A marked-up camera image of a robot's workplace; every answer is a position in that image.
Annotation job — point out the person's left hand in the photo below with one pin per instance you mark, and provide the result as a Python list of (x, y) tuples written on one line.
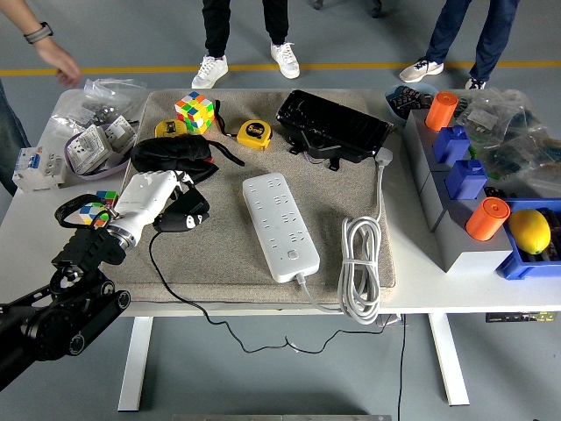
[(59, 61)]

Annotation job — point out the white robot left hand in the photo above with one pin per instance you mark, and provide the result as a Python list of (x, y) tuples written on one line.
[(144, 197)]

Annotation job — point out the white power strip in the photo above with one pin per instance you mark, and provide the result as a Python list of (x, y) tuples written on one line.
[(280, 228)]

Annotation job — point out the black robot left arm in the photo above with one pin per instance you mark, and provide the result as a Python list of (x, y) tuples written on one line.
[(52, 324)]

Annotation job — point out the person's left forearm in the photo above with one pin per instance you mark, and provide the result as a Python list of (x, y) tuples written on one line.
[(19, 13)]

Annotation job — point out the grey wristband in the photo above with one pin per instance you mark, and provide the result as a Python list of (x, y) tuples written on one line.
[(38, 33)]

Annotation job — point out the small colourful puzzle cube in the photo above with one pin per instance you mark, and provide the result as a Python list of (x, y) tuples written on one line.
[(107, 196)]

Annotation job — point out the lavender bowl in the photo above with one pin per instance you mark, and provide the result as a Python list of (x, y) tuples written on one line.
[(101, 175)]

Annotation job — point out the black cloth pouch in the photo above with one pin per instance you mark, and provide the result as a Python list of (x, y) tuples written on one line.
[(171, 153)]

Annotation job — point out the yellow tape measure square label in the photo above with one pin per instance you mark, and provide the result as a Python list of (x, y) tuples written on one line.
[(168, 128)]

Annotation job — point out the large colourful puzzle cube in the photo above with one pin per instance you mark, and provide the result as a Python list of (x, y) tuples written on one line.
[(195, 112)]

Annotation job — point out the grey-brown mat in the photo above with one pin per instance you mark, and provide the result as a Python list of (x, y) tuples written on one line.
[(228, 267)]

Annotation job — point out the white circuit breaker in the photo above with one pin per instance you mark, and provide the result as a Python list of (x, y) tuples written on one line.
[(35, 171)]

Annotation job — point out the yellow tape measure round label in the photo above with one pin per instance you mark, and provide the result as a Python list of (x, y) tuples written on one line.
[(254, 131)]

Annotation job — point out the white table leg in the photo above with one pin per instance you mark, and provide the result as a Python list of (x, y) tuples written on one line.
[(449, 364), (133, 364)]

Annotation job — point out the black plastic-wrapped device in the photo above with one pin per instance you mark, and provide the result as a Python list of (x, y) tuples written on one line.
[(328, 123)]

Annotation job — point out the dark chair base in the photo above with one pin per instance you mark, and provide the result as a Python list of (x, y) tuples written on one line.
[(317, 3), (377, 6)]

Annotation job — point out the blue bowl of parts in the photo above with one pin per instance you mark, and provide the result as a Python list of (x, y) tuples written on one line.
[(405, 101)]

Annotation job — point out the orange cylinder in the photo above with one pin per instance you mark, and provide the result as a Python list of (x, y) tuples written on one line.
[(440, 112), (486, 219)]

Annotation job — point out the blue plastic block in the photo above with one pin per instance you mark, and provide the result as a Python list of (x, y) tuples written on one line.
[(466, 180), (451, 147)]

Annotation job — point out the grey box stand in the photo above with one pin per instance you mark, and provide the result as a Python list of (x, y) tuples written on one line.
[(464, 256)]

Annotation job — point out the green plastic piece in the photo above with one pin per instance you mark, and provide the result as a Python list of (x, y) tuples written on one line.
[(493, 175), (471, 152)]

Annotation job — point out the blue plastic bin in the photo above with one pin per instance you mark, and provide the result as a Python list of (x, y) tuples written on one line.
[(510, 267)]

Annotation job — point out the pile of clear parts bags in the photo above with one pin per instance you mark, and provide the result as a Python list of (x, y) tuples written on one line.
[(517, 131)]

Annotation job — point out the yellow lemon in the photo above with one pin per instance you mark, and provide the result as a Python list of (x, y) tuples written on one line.
[(528, 230)]

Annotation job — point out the black table control panel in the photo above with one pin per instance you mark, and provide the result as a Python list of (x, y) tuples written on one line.
[(517, 317)]

